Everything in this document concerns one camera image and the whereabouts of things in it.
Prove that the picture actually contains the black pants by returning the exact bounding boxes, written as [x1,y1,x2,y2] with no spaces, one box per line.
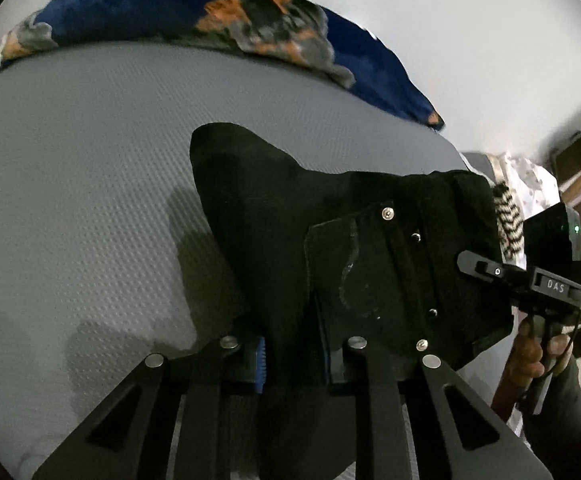
[189,122,516,480]

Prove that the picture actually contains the white speckled cloth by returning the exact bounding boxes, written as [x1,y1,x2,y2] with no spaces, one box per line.
[498,151,564,273]

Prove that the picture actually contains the person's right hand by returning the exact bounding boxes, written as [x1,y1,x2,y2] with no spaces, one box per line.
[511,319,572,387]

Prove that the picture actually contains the blue printed blanket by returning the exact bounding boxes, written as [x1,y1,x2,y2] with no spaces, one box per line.
[0,0,446,133]

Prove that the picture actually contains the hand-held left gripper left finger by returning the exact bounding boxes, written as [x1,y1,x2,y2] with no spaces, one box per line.
[30,332,271,480]

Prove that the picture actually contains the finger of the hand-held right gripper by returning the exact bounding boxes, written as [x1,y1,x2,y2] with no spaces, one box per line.
[457,251,527,294]

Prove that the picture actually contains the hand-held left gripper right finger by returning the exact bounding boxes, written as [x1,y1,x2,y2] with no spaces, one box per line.
[317,317,554,480]

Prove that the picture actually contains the black white striped cloth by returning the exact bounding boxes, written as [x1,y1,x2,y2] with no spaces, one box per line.
[491,182,525,257]

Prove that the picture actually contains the person's right forearm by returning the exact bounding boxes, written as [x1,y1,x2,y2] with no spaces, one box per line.
[521,357,581,480]

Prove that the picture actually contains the grey mattress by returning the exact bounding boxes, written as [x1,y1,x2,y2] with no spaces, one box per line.
[0,40,471,480]

